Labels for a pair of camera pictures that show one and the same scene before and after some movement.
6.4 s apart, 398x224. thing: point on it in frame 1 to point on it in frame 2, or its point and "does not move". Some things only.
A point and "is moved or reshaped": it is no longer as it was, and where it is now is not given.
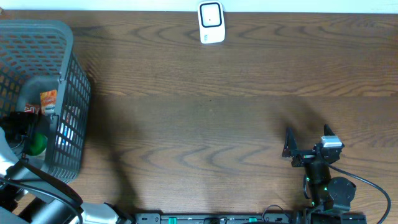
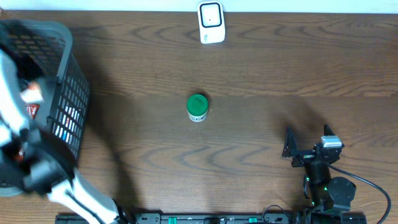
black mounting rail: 159,218 does not move
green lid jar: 38,144 is moved or reshaped
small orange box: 48,102 to 32,94
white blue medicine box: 64,135 is moved or reshaped
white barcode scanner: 211,22 does not move
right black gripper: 291,149 does not move
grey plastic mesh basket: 37,56 does not move
